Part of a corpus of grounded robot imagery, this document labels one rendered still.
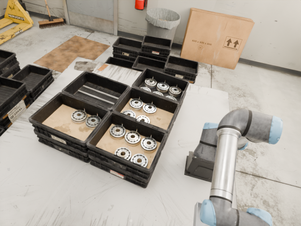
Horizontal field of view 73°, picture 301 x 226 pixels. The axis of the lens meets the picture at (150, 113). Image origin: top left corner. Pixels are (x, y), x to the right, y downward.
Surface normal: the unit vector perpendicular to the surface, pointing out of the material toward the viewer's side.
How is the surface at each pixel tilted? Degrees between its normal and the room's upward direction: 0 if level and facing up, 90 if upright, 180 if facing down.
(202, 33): 78
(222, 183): 22
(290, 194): 0
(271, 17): 90
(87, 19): 90
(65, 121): 0
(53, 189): 0
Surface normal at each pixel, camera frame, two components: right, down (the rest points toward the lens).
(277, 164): 0.12, -0.69
